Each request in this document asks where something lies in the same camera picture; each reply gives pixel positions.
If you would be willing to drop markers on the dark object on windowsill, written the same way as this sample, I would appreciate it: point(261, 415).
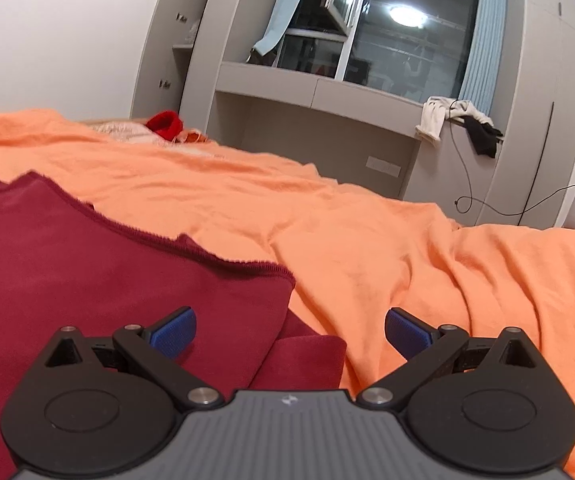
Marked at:
point(260, 57)

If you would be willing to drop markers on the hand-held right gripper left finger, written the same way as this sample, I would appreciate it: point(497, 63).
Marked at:
point(175, 332)

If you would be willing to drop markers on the black garment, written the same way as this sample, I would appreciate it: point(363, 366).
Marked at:
point(482, 137)

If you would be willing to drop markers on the tall grey closed wardrobe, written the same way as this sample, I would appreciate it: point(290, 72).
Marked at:
point(532, 60)

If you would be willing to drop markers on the white wall socket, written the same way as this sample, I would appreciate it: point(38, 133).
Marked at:
point(383, 166)

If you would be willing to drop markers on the bright red cloth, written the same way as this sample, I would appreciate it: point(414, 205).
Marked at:
point(165, 125)

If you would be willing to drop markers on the orange blanket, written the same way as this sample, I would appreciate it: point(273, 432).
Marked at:
point(392, 240)

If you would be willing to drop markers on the grey wardrobe door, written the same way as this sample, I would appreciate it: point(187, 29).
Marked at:
point(160, 35)

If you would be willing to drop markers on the dark red sweater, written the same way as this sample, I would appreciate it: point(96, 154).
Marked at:
point(92, 270)

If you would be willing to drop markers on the grey window bench cabinet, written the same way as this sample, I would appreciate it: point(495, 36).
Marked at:
point(277, 82)

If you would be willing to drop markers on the window with grey frame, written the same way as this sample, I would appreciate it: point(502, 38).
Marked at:
point(407, 35)

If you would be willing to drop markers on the light blue curtain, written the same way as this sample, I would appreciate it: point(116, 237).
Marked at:
point(287, 5)
point(485, 45)

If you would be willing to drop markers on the white garment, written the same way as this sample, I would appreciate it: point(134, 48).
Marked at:
point(432, 117)

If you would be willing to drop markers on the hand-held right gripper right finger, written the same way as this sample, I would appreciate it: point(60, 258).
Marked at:
point(407, 332)

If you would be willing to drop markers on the grey wardrobe with shelves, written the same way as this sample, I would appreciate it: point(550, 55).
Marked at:
point(202, 35)

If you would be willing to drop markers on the white bag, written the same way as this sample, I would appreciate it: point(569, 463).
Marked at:
point(192, 31)

